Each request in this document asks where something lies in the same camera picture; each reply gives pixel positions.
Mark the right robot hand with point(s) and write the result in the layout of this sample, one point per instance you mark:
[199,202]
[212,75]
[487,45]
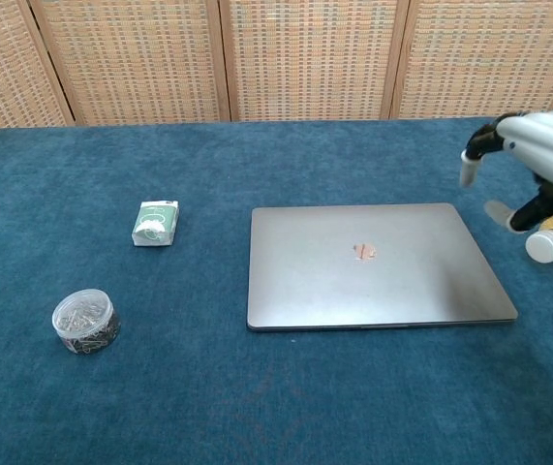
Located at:
[552,145]

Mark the grey laptop computer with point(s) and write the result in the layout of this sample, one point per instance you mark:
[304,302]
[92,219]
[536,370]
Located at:
[353,281]

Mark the green white tissue pack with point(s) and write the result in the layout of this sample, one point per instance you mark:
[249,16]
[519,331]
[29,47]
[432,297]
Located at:
[152,225]

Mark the woven bamboo folding screen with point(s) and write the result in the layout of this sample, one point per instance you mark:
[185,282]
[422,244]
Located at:
[135,58]

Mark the blue velvet tablecloth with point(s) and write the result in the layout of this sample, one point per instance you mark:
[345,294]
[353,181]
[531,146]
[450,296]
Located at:
[160,387]

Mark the clear round paperclip container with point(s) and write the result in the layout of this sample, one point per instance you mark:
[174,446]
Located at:
[84,319]

